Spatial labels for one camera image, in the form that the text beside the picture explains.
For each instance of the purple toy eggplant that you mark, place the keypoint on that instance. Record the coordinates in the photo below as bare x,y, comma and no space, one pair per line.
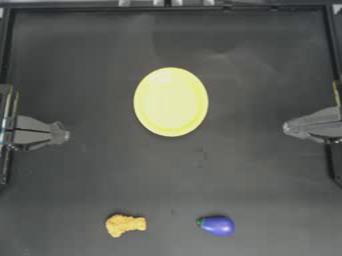
219,226

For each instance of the yellow oval plate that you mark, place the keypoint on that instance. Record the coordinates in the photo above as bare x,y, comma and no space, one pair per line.
171,102

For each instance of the brown fried chicken wing toy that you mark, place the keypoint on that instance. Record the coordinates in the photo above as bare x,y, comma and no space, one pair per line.
120,225

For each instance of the black metal table frame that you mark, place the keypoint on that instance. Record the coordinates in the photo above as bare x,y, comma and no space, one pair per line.
88,8

